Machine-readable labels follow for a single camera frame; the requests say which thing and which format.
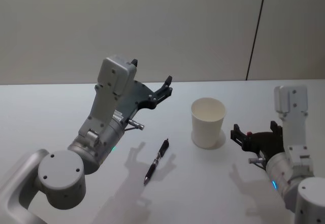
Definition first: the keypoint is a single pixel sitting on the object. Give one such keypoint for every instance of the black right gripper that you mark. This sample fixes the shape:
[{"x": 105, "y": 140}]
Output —
[{"x": 266, "y": 142}]

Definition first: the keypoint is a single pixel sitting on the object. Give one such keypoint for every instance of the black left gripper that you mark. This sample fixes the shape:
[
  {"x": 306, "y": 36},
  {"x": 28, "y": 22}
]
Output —
[{"x": 138, "y": 94}]

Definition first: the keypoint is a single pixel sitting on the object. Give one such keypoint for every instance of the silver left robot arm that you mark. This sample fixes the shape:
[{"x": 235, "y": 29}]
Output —
[{"x": 61, "y": 175}]

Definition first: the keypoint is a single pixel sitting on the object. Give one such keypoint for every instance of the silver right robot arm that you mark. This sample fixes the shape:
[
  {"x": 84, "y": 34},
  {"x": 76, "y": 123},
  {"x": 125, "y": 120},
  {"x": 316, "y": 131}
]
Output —
[{"x": 294, "y": 142}]

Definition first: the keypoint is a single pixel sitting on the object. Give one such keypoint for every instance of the white paper cup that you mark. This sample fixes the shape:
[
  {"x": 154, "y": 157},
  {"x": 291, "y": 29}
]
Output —
[{"x": 207, "y": 125}]

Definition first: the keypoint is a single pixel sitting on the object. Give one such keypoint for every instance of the black ballpoint pen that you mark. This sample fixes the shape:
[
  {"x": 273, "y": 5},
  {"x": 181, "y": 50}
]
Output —
[{"x": 157, "y": 161}]

